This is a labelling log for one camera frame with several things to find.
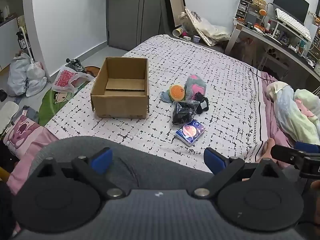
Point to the paper cup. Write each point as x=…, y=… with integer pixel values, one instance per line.
x=178, y=32

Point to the grey pink plush toy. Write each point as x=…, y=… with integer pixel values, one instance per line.
x=193, y=87

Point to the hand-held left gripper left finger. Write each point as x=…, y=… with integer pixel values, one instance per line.
x=102, y=160

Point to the wicker basket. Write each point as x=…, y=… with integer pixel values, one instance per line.
x=259, y=2

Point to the blue denim plush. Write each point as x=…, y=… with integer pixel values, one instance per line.
x=165, y=97

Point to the pastel crumpled blanket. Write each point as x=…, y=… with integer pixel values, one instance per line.
x=295, y=115

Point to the denim clothes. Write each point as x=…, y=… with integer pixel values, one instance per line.
x=30, y=113

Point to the black framed board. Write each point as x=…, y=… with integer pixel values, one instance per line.
x=176, y=2

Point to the black item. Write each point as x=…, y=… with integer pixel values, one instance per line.
x=182, y=113

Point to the grey garbage bag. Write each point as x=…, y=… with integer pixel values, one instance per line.
x=17, y=77

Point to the pink bed sheet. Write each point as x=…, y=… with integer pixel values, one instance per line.
x=268, y=115

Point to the white cabinet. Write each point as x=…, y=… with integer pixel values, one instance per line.
x=8, y=42

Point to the pink cloth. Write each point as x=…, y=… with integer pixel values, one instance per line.
x=22, y=170

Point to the black monitor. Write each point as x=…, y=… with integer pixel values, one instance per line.
x=291, y=1

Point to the brown round cushion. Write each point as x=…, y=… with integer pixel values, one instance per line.
x=92, y=70

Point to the black bottle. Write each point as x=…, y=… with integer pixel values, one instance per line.
x=20, y=40

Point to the grey door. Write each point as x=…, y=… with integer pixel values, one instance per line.
x=130, y=12

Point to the burger plush toy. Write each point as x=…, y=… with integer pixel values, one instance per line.
x=177, y=92

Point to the white keyboard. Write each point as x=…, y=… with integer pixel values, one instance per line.
x=292, y=23

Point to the grey drawer organizer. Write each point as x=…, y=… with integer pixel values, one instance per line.
x=243, y=8

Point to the white slatted rack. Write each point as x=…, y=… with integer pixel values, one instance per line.
x=198, y=27

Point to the person's right hand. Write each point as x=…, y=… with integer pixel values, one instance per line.
x=315, y=186

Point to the white floor mat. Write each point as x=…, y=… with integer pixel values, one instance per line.
x=7, y=115

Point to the red print plastic bag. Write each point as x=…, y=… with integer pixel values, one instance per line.
x=65, y=78

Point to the white standing rack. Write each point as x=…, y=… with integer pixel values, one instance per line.
x=27, y=45

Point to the white garbage bag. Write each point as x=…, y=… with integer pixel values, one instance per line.
x=36, y=78

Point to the pink cartoon pillow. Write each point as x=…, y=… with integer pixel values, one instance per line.
x=22, y=132

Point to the orange ball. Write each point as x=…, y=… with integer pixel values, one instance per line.
x=262, y=12

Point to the black lace accessory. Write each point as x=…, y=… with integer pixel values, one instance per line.
x=202, y=105

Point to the blue tissue packet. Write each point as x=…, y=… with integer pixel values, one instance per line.
x=190, y=132

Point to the beige bottle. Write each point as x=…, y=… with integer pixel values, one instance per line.
x=184, y=18

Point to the white monitor riser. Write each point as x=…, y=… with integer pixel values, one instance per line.
x=276, y=28

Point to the black white sneakers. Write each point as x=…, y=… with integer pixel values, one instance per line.
x=76, y=64

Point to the small purple box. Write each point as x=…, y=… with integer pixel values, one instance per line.
x=196, y=38

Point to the brown cardboard box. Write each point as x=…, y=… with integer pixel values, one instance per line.
x=120, y=106

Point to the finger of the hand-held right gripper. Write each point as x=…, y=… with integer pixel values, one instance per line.
x=308, y=147
x=285, y=153

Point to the black slipper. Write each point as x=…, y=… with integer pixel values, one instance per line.
x=3, y=95

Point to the white desk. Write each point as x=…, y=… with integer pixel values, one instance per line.
x=282, y=47

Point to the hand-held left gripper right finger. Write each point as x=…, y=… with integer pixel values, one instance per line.
x=214, y=161

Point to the green cartoon rug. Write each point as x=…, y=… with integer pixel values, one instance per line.
x=53, y=102

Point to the person's bare foot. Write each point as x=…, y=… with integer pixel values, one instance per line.
x=267, y=150

